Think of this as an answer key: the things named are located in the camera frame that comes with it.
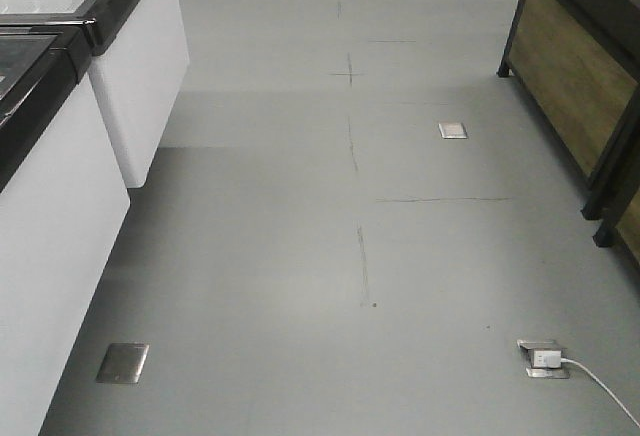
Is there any far steel floor socket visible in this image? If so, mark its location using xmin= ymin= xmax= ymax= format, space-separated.
xmin=438 ymin=122 xmax=468 ymax=139

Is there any far white chest freezer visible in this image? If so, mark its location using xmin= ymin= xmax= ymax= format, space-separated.
xmin=1 ymin=0 xmax=189 ymax=188

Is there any white chest freezer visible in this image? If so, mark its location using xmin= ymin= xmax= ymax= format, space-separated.
xmin=1 ymin=0 xmax=189 ymax=188
xmin=1 ymin=27 xmax=130 ymax=435

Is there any near white chest freezer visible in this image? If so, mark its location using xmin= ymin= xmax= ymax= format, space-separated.
xmin=1 ymin=27 xmax=130 ymax=435

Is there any closed steel floor socket left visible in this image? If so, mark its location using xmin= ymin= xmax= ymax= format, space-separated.
xmin=96 ymin=342 xmax=149 ymax=384

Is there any open steel floor socket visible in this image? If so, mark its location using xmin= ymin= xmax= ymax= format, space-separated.
xmin=516 ymin=339 xmax=569 ymax=379

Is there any white power adapter plug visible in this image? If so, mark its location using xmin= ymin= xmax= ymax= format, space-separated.
xmin=529 ymin=348 xmax=562 ymax=369

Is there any wooden display stand black frame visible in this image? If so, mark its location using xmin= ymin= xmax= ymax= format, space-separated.
xmin=497 ymin=0 xmax=639 ymax=220

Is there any white power cable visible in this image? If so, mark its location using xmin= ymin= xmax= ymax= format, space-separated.
xmin=558 ymin=356 xmax=640 ymax=431

